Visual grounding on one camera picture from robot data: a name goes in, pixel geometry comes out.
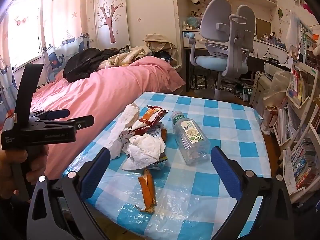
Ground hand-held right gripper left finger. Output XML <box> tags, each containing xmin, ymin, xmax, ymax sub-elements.
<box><xmin>27</xmin><ymin>147</ymin><xmax>111</xmax><ymax>240</ymax></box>

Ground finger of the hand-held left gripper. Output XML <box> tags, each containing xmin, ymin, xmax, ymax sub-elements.
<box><xmin>30</xmin><ymin>109</ymin><xmax>70</xmax><ymax>121</ymax></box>
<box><xmin>35</xmin><ymin>115</ymin><xmax>95</xmax><ymax>132</ymax></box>

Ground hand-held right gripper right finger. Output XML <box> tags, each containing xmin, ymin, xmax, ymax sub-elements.
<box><xmin>211</xmin><ymin>146</ymin><xmax>295</xmax><ymax>240</ymax></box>

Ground long white tissue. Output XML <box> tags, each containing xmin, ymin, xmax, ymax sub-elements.
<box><xmin>106</xmin><ymin>102</ymin><xmax>140</xmax><ymax>160</ymax></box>

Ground long orange peel strip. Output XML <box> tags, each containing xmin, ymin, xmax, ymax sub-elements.
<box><xmin>135</xmin><ymin>169</ymin><xmax>157</xmax><ymax>213</ymax></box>

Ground red snack wrapper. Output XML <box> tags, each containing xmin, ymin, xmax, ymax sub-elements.
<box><xmin>119</xmin><ymin>105</ymin><xmax>167</xmax><ymax>143</ymax></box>

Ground person's left hand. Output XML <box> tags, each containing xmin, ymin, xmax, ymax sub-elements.
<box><xmin>0</xmin><ymin>145</ymin><xmax>50</xmax><ymax>200</ymax></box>

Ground clear plastic bottle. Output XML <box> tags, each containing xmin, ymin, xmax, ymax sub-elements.
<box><xmin>170</xmin><ymin>110</ymin><xmax>211</xmax><ymax>165</ymax></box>

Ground pink bed blanket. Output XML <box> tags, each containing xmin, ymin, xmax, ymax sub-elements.
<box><xmin>30</xmin><ymin>56</ymin><xmax>187</xmax><ymax>180</ymax></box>

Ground blue checkered plastic tablecloth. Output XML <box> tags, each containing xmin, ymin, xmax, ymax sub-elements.
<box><xmin>61</xmin><ymin>92</ymin><xmax>273</xmax><ymax>240</ymax></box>

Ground black jacket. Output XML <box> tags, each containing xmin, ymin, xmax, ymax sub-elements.
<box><xmin>62</xmin><ymin>47</ymin><xmax>119</xmax><ymax>83</ymax></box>

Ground cream crumpled clothes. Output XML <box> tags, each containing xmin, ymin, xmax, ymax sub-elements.
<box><xmin>99</xmin><ymin>45</ymin><xmax>148</xmax><ymax>69</ymax></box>

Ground pink whale print curtain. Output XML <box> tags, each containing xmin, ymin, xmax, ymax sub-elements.
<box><xmin>0</xmin><ymin>0</ymin><xmax>92</xmax><ymax>130</ymax></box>

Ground white bookshelf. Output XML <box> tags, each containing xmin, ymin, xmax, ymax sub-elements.
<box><xmin>271</xmin><ymin>17</ymin><xmax>320</xmax><ymax>205</ymax></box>

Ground clear plastic bag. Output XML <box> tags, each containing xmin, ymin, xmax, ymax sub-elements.
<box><xmin>261</xmin><ymin>70</ymin><xmax>292</xmax><ymax>100</ymax></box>

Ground dark clothes pile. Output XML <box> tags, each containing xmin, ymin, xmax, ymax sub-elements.
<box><xmin>152</xmin><ymin>51</ymin><xmax>175</xmax><ymax>63</ymax></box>

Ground white wardrobe with tree sticker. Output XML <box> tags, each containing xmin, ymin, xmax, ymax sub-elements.
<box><xmin>86</xmin><ymin>0</ymin><xmax>182</xmax><ymax>67</ymax></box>

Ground teal container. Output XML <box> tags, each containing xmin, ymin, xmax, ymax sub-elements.
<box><xmin>186</xmin><ymin>17</ymin><xmax>202</xmax><ymax>29</ymax></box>

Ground grey desk chair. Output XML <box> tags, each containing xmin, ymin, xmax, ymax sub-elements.
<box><xmin>187</xmin><ymin>0</ymin><xmax>257</xmax><ymax>100</ymax></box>

